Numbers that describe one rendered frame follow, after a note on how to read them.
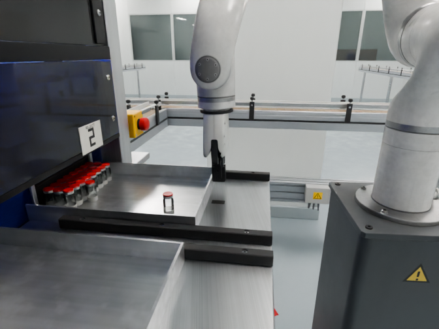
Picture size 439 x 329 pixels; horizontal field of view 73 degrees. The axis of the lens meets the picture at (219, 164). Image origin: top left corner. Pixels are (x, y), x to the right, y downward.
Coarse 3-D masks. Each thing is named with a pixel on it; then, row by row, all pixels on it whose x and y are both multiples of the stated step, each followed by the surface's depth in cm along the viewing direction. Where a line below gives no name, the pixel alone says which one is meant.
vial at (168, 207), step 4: (164, 196) 60; (172, 196) 60; (164, 200) 60; (168, 200) 60; (172, 200) 60; (164, 204) 60; (168, 204) 60; (172, 204) 61; (164, 208) 61; (168, 208) 60; (172, 208) 61; (164, 212) 61; (168, 212) 61; (172, 212) 61
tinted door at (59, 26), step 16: (0, 0) 43; (16, 0) 46; (32, 0) 49; (48, 0) 53; (64, 0) 57; (80, 0) 62; (0, 16) 43; (16, 16) 46; (32, 16) 49; (48, 16) 53; (64, 16) 57; (80, 16) 62; (0, 32) 43; (16, 32) 46; (32, 32) 49; (48, 32) 53; (64, 32) 57; (80, 32) 62
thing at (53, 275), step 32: (0, 256) 49; (32, 256) 49; (64, 256) 49; (96, 256) 49; (128, 256) 49; (160, 256) 48; (0, 288) 42; (32, 288) 42; (64, 288) 42; (96, 288) 42; (128, 288) 42; (160, 288) 42; (0, 320) 37; (32, 320) 37; (64, 320) 37; (96, 320) 37; (128, 320) 37; (160, 320) 37
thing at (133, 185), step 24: (120, 168) 82; (144, 168) 81; (168, 168) 80; (192, 168) 79; (120, 192) 71; (144, 192) 71; (192, 192) 71; (48, 216) 59; (96, 216) 57; (120, 216) 56; (144, 216) 56; (168, 216) 55; (192, 216) 54
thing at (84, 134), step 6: (84, 126) 63; (90, 126) 65; (96, 126) 68; (84, 132) 63; (90, 132) 65; (96, 132) 68; (84, 138) 63; (96, 138) 68; (102, 138) 70; (84, 144) 63; (96, 144) 68; (102, 144) 71; (84, 150) 64; (90, 150) 66
